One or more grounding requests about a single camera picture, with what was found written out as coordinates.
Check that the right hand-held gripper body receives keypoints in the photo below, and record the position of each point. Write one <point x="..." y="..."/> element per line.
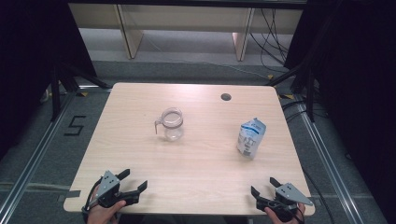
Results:
<point x="291" y="194"/>

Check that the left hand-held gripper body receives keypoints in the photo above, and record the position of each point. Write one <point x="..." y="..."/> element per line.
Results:
<point x="107" y="184"/>

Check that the blue white milk carton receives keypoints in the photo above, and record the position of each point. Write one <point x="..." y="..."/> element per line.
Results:
<point x="250" y="138"/>

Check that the clear glass pitcher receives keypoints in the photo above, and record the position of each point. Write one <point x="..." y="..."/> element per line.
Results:
<point x="172" y="124"/>

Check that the person's right hand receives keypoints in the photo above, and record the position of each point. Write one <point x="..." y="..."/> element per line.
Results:
<point x="291" y="220"/>

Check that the person's left hand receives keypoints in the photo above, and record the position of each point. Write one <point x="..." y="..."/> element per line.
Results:
<point x="101" y="215"/>

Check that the yellow black tape piece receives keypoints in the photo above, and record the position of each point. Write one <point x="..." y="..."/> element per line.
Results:
<point x="82" y="94"/>
<point x="286" y="96"/>

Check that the black metal stand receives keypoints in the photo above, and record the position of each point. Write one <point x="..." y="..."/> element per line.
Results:
<point x="309" y="93"/>
<point x="56" y="93"/>

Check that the round grey table grommet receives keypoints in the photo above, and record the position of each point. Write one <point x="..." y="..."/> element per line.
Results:
<point x="226" y="97"/>

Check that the dark curtain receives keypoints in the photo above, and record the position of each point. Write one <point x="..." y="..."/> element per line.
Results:
<point x="31" y="62"/>
<point x="358" y="77"/>

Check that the light wooden bench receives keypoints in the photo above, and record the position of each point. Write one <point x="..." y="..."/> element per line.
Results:
<point x="186" y="18"/>

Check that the aluminium floor rail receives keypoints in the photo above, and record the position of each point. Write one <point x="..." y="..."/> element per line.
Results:
<point x="34" y="155"/>
<point x="330" y="161"/>

